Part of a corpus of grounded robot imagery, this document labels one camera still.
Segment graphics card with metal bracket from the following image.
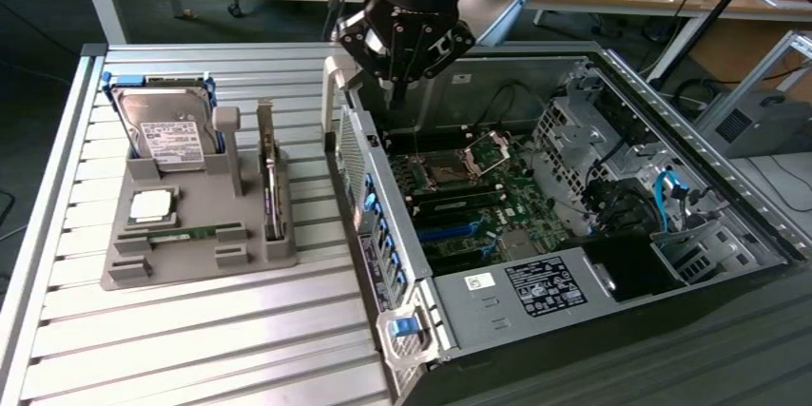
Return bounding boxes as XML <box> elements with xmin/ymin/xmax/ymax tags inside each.
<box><xmin>256</xmin><ymin>98</ymin><xmax>286</xmax><ymax>242</ymax></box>

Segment open black PC case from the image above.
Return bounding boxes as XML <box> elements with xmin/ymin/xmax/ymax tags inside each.
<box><xmin>321</xmin><ymin>42</ymin><xmax>812</xmax><ymax>406</ymax></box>

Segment metal socket cover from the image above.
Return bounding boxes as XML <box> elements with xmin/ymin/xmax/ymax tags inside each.
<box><xmin>461</xmin><ymin>130</ymin><xmax>513</xmax><ymax>175</ymax></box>

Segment CPU socket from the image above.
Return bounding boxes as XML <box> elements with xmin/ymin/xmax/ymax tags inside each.
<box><xmin>410</xmin><ymin>148</ymin><xmax>489</xmax><ymax>188</ymax></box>

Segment metal drive cage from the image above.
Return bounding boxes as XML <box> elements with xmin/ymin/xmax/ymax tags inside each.
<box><xmin>532</xmin><ymin>68</ymin><xmax>641</xmax><ymax>198</ymax></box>

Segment black RAM stick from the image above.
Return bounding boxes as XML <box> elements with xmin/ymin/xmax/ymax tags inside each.
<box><xmin>412</xmin><ymin>189</ymin><xmax>508</xmax><ymax>217</ymax></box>

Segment silver hard disk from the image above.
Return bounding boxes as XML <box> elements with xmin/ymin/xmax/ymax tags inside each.
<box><xmin>110</xmin><ymin>87</ymin><xmax>217</xmax><ymax>174</ymax></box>

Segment green motherboard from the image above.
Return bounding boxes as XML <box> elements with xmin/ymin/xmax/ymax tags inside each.
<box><xmin>385</xmin><ymin>132</ymin><xmax>572</xmax><ymax>274</ymax></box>

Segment blue disk caddy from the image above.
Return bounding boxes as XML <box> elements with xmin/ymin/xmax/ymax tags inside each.
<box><xmin>100</xmin><ymin>71</ymin><xmax>221</xmax><ymax>160</ymax></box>

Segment blue expansion slot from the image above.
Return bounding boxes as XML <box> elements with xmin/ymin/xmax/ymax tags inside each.
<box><xmin>416</xmin><ymin>220</ymin><xmax>486</xmax><ymax>242</ymax></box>

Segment grey parts rack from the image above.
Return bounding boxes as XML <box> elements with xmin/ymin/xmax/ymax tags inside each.
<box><xmin>98</xmin><ymin>104</ymin><xmax>301</xmax><ymax>292</ymax></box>

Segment black slanted pole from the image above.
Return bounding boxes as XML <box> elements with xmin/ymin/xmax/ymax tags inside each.
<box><xmin>645</xmin><ymin>0</ymin><xmax>780</xmax><ymax>91</ymax></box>

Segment grey chipset heatsink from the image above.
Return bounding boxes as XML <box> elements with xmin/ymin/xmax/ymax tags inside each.
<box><xmin>500</xmin><ymin>229</ymin><xmax>540</xmax><ymax>260</ymax></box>

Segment silver CPU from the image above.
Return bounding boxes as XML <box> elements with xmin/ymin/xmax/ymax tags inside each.
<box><xmin>125</xmin><ymin>189</ymin><xmax>178</xmax><ymax>226</ymax></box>

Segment green RAM stick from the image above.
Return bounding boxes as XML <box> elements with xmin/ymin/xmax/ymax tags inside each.
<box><xmin>144</xmin><ymin>227</ymin><xmax>216</xmax><ymax>242</ymax></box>

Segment grey machine housing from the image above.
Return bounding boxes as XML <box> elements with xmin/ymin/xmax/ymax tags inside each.
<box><xmin>694</xmin><ymin>89</ymin><xmax>812</xmax><ymax>160</ymax></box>

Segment grey power supply unit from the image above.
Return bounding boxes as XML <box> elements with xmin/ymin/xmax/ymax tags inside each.
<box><xmin>430</xmin><ymin>246</ymin><xmax>620</xmax><ymax>350</ymax></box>

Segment grey disk bay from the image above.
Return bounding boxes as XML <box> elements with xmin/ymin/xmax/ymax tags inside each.
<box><xmin>649</xmin><ymin>220</ymin><xmax>792</xmax><ymax>286</ymax></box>

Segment blue case latch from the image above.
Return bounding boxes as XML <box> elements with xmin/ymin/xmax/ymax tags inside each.
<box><xmin>386</xmin><ymin>318</ymin><xmax>420</xmax><ymax>338</ymax></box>

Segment black power wires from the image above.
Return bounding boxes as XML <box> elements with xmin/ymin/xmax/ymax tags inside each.
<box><xmin>582</xmin><ymin>177</ymin><xmax>661</xmax><ymax>236</ymax></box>

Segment blue wire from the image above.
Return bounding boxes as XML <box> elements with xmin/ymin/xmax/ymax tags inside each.
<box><xmin>652</xmin><ymin>167</ymin><xmax>690</xmax><ymax>236</ymax></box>

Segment aluminium profile frame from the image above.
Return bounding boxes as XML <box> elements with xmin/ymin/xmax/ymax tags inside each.
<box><xmin>728</xmin><ymin>29</ymin><xmax>812</xmax><ymax>107</ymax></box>

